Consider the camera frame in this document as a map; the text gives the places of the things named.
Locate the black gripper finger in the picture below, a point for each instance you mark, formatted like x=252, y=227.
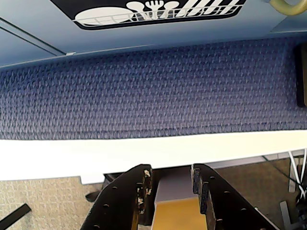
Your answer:
x=223, y=198
x=120, y=201

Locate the blue dishwasher sticker door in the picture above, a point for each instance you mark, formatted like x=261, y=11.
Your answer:
x=168, y=33

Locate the dark blue woven cloth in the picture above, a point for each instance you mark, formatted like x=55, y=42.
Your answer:
x=148, y=91

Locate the black box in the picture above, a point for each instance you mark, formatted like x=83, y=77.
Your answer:
x=302, y=76

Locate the light blue toy kitchen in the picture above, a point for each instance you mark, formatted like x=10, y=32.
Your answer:
x=28, y=43

